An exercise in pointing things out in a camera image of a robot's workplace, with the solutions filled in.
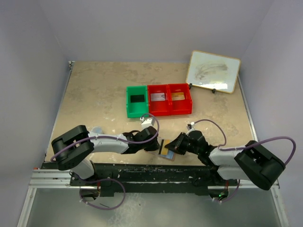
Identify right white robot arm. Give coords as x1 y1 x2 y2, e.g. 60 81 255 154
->
165 130 285 191

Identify green plastic bin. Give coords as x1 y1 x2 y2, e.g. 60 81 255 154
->
126 86 149 118

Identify gold card from holder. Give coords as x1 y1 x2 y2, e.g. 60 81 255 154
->
158 139 170 156

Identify right red plastic bin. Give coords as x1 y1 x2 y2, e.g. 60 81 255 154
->
168 83 193 115

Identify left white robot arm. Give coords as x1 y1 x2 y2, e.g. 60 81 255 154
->
51 125 159 180

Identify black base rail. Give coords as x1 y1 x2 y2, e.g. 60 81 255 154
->
71 163 237 197

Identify gold card in red bin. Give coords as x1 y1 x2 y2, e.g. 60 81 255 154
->
171 92 185 101

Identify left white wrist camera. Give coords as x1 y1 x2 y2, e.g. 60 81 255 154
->
140 117 155 129

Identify red plastic bin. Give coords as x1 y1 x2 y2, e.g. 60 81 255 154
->
147 85 170 116
168 83 193 115

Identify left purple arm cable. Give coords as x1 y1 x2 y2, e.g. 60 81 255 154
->
50 113 160 163

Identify clear jar of paper clips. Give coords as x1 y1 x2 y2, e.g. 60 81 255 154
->
91 126 103 134

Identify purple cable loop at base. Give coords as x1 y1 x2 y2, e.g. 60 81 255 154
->
79 176 128 210

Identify silver striped card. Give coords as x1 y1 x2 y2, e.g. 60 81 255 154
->
150 93 166 102

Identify middle red plastic bin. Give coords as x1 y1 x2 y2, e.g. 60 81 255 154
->
147 85 170 116

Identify small framed whiteboard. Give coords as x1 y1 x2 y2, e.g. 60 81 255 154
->
186 50 241 94

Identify black card in green bin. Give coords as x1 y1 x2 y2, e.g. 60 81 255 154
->
130 95 145 103

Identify pink leather card holder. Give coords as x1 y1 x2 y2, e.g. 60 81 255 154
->
146 137 175 161

